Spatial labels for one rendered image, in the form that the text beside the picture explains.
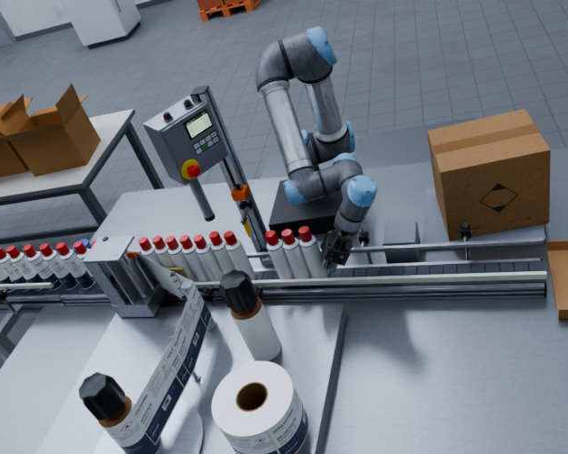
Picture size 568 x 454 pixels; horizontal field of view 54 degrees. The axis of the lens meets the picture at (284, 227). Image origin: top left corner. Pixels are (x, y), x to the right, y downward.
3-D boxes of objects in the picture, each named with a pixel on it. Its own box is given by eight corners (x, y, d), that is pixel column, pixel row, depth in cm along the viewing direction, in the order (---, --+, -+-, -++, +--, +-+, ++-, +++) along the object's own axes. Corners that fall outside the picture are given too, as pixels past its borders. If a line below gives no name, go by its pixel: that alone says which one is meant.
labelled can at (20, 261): (32, 292, 213) (0, 254, 200) (39, 282, 217) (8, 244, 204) (42, 291, 211) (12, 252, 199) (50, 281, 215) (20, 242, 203)
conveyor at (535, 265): (65, 301, 209) (59, 294, 207) (76, 285, 215) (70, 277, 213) (545, 292, 152) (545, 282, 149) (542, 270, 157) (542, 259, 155)
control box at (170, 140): (169, 177, 167) (142, 123, 155) (212, 148, 173) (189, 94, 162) (186, 187, 160) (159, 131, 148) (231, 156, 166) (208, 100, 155)
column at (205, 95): (261, 264, 195) (189, 95, 155) (264, 255, 198) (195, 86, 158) (273, 264, 194) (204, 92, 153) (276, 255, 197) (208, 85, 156)
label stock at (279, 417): (312, 392, 143) (297, 358, 135) (304, 467, 128) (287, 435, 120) (240, 395, 149) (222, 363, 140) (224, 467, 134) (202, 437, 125)
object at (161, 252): (171, 287, 191) (146, 244, 179) (177, 276, 195) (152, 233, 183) (185, 286, 190) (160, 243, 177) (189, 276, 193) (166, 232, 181)
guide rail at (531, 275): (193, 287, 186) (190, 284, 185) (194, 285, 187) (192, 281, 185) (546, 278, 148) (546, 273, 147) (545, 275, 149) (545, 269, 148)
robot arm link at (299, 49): (313, 147, 207) (274, 31, 162) (351, 133, 206) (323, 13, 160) (321, 171, 200) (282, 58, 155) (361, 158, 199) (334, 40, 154)
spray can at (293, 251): (296, 287, 174) (278, 240, 162) (296, 276, 178) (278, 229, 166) (312, 284, 173) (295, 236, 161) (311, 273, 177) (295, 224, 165)
